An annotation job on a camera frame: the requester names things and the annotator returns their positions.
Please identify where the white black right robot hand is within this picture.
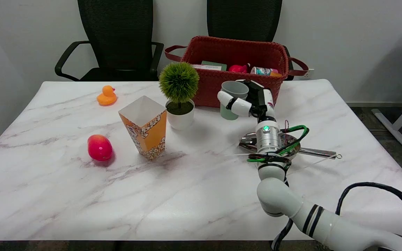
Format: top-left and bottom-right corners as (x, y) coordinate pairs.
(217, 79), (276, 123)

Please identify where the pale green plastic cup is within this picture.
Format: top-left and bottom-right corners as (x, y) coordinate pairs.
(220, 81), (249, 121)

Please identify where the red woven basket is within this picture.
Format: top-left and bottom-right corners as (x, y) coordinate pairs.
(164, 36), (309, 108)

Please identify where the printed snack can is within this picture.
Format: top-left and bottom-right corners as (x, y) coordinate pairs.
(250, 67), (283, 77)

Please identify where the red pink toy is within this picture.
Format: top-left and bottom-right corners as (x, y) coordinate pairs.
(228, 63), (251, 74)

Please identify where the green box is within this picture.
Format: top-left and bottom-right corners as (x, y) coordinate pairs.
(201, 61), (228, 71)

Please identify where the white pink flat box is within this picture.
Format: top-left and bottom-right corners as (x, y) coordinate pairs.
(191, 64), (222, 71)

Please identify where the green ball plant white pot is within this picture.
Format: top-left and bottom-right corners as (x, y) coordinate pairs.
(158, 62), (200, 131)

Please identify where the black mesh office chair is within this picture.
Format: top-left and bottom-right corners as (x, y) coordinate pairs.
(206, 0), (295, 81)
(55, 0), (164, 82)

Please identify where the orange popcorn paper box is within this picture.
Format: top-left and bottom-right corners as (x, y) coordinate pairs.
(118, 96), (168, 161)

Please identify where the orange rubber duck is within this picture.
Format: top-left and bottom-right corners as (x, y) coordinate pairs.
(96, 85), (118, 106)

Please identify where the red mango toy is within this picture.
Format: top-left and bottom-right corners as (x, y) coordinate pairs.
(87, 134), (113, 161)

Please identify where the green robot cable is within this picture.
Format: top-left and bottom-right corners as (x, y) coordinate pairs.
(247, 125), (310, 163)

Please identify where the steel strainer with handle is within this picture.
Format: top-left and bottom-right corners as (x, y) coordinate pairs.
(239, 131), (343, 160)

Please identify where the white desk frame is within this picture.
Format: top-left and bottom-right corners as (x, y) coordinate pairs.
(371, 34), (402, 156)

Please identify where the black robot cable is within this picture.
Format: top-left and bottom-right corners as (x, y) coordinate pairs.
(271, 182), (402, 251)

